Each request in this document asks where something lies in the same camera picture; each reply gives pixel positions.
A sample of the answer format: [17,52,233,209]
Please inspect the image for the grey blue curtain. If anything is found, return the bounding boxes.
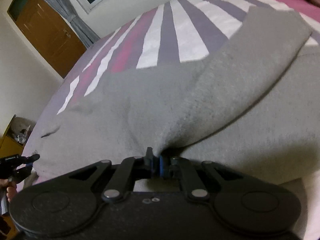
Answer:
[44,0,100,48]

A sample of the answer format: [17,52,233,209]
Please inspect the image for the grey sweatpants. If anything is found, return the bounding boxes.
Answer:
[32,7,319,184]

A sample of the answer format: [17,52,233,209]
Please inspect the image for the yellow box with clutter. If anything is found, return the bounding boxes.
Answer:
[0,115,36,158]

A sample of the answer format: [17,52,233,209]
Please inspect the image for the person left hand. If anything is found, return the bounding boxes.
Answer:
[4,179,17,202]

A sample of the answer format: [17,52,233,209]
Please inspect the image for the brown wooden door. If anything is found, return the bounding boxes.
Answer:
[8,0,86,78]

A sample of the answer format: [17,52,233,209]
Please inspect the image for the striped pink grey bedsheet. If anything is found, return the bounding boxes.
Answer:
[10,0,319,239]

